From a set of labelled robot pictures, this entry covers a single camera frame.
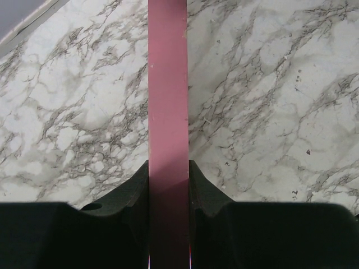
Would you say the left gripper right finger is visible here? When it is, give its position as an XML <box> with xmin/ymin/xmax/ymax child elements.
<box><xmin>189</xmin><ymin>161</ymin><xmax>358</xmax><ymax>268</ymax></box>

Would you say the pink picture frame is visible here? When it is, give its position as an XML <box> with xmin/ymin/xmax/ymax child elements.
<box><xmin>148</xmin><ymin>1</ymin><xmax>190</xmax><ymax>268</ymax></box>

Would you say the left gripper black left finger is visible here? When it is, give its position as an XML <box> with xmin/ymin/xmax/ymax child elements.
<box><xmin>1</xmin><ymin>163</ymin><xmax>149</xmax><ymax>268</ymax></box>

